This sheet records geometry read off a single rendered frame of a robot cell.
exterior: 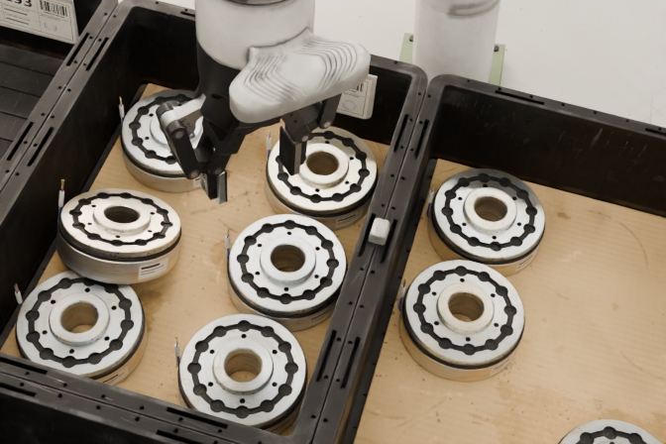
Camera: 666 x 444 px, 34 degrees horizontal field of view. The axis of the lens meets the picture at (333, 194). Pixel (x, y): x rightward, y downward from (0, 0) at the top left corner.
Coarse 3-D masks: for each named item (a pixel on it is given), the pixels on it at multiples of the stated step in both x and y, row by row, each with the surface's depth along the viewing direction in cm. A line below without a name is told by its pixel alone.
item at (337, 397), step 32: (480, 96) 97; (512, 96) 97; (416, 128) 93; (608, 128) 95; (640, 128) 95; (416, 160) 91; (384, 256) 86; (352, 320) 81; (352, 352) 81; (352, 384) 78; (320, 416) 76
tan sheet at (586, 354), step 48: (576, 240) 99; (624, 240) 100; (528, 288) 96; (576, 288) 96; (624, 288) 96; (528, 336) 93; (576, 336) 93; (624, 336) 93; (384, 384) 89; (432, 384) 89; (480, 384) 90; (528, 384) 90; (576, 384) 90; (624, 384) 90; (384, 432) 86; (432, 432) 87; (480, 432) 87; (528, 432) 87
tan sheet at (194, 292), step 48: (144, 96) 107; (144, 192) 100; (192, 192) 100; (240, 192) 100; (192, 240) 97; (144, 288) 93; (192, 288) 94; (192, 336) 91; (144, 384) 88; (288, 432) 86
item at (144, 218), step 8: (112, 200) 93; (120, 200) 93; (128, 200) 93; (96, 208) 91; (104, 208) 92; (112, 208) 92; (120, 208) 93; (128, 208) 93; (136, 208) 93; (144, 208) 93; (96, 216) 90; (104, 216) 91; (144, 216) 92; (96, 224) 90; (104, 224) 90; (112, 224) 90; (120, 224) 90; (128, 224) 90; (136, 224) 90; (144, 224) 91; (112, 232) 90; (120, 232) 90; (128, 232) 90; (136, 232) 90
